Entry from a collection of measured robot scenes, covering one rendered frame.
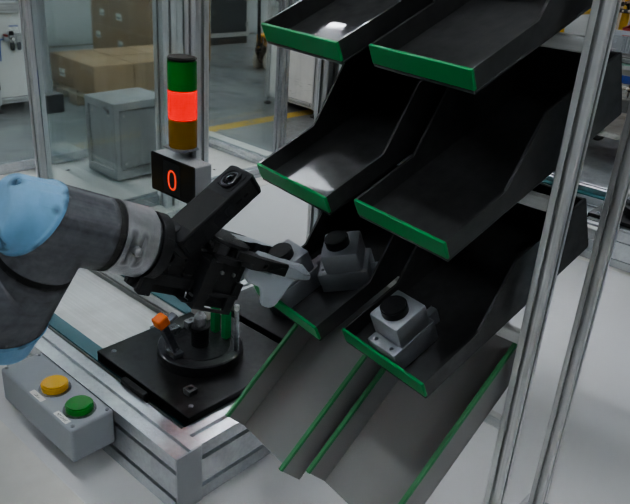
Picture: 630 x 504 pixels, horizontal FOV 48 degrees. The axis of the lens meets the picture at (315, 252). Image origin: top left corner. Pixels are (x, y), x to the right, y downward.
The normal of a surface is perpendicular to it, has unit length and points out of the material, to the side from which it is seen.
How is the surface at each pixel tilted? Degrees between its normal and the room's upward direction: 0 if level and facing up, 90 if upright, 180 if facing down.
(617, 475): 0
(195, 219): 32
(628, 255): 90
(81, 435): 90
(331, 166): 25
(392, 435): 45
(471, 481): 0
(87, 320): 0
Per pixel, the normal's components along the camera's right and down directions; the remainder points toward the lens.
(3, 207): -0.69, -0.19
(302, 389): -0.51, -0.49
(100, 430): 0.74, 0.32
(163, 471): -0.67, 0.27
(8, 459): 0.07, -0.91
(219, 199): -0.35, -0.65
